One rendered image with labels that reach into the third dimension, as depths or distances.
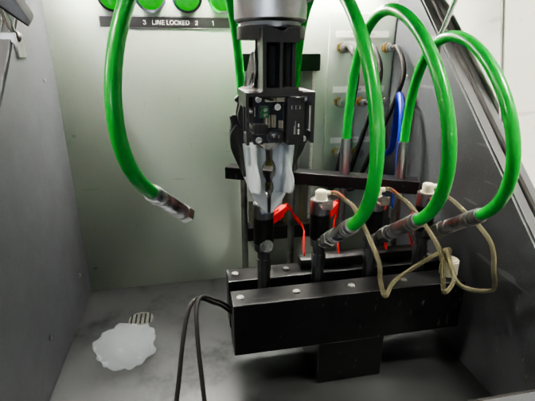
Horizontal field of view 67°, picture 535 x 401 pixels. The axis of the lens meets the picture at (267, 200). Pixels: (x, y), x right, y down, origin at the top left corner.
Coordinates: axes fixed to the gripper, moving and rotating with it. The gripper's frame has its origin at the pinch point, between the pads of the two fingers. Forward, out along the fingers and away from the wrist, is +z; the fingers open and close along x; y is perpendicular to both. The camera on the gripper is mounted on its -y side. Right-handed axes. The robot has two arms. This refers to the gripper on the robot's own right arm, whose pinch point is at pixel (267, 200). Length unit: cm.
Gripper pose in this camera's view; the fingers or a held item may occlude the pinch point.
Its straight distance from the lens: 51.0
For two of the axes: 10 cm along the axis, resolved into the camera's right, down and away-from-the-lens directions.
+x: 9.8, -0.7, 1.8
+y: 1.9, 3.3, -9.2
